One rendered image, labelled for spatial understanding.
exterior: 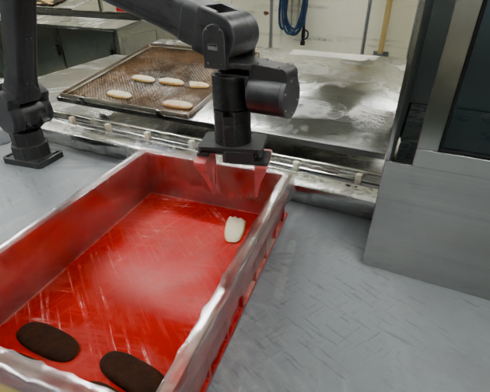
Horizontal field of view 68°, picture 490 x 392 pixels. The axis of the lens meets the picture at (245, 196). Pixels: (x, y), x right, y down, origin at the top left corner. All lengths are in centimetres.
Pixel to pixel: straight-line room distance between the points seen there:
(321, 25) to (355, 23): 38
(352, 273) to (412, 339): 13
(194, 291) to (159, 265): 9
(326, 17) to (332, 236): 401
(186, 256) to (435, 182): 40
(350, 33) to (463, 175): 404
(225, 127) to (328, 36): 407
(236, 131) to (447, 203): 31
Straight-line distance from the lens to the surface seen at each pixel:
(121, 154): 98
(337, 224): 72
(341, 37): 455
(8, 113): 98
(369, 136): 94
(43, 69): 476
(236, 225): 67
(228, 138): 56
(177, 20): 56
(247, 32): 53
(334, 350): 52
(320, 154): 100
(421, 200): 56
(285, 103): 50
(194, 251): 64
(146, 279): 60
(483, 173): 54
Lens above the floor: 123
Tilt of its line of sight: 31 degrees down
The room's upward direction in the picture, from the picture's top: straight up
